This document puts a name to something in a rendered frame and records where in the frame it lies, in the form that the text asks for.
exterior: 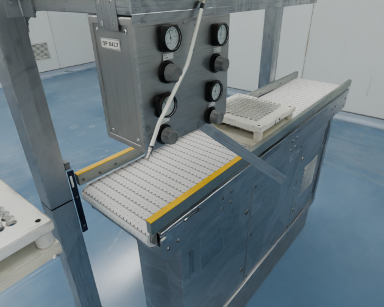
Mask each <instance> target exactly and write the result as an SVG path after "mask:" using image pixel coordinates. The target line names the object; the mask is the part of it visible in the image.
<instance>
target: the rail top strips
mask: <svg viewBox="0 0 384 307"><path fill-rule="evenodd" d="M131 150H134V148H133V147H129V148H127V149H125V150H122V151H120V152H118V153H116V154H114V155H112V156H110V157H107V158H105V159H103V160H101V161H98V162H97V163H95V164H92V165H90V166H88V167H86V168H83V169H81V170H79V171H77V172H75V173H74V174H76V175H77V176H78V175H80V174H83V173H85V172H87V171H89V170H91V169H93V168H96V167H98V166H100V165H102V164H104V163H106V162H108V161H110V160H112V159H114V158H117V157H119V156H121V155H123V154H125V153H127V152H130V151H131ZM241 159H242V158H241V157H239V156H237V157H235V158H234V159H232V160H231V161H229V162H228V163H227V164H225V165H224V166H222V167H221V168H219V169H218V170H217V171H215V172H214V173H212V174H211V175H209V176H208V177H206V178H205V179H203V180H202V181H201V182H199V183H198V184H196V185H195V186H193V187H192V188H190V189H189V190H188V191H186V192H185V193H183V194H182V195H181V196H179V197H178V198H176V199H175V200H173V201H172V202H170V203H169V204H167V205H166V206H164V207H163V208H162V209H160V210H159V211H157V212H156V213H154V214H153V215H152V216H150V217H149V218H147V219H146V221H147V222H149V223H150V224H152V223H153V222H155V221H156V220H157V219H159V218H160V217H162V216H163V215H164V214H166V213H167V212H169V211H170V210H171V209H173V208H174V207H175V206H177V205H178V204H180V203H181V202H183V201H184V200H185V199H187V198H188V197H189V196H191V195H192V194H194V193H195V192H196V191H198V190H199V189H201V188H202V187H203V186H205V185H206V184H207V183H209V182H210V181H212V180H213V179H214V178H216V177H217V176H219V175H220V174H222V173H223V172H224V171H226V170H227V169H228V168H230V167H231V166H233V165H234V164H235V163H237V162H238V161H240V160H241Z"/></svg>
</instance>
